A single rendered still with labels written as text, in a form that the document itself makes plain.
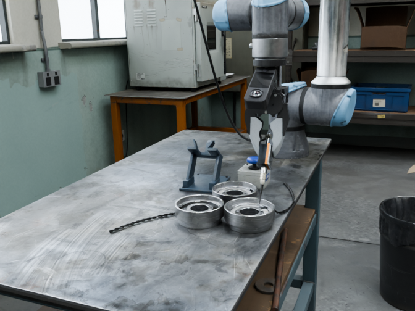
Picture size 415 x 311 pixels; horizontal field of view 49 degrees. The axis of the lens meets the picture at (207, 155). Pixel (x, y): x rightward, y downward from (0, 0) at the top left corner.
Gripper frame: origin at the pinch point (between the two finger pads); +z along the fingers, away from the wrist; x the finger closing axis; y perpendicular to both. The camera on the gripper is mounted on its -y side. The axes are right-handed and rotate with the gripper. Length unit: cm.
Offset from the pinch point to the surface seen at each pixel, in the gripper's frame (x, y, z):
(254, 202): 1.5, -5.0, 10.3
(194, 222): 11.3, -16.1, 11.5
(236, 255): 0.3, -23.7, 13.4
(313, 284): -6, 65, 70
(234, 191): 7.9, 2.1, 10.8
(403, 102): -53, 340, 38
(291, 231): 0, 43, 38
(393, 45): -41, 337, -11
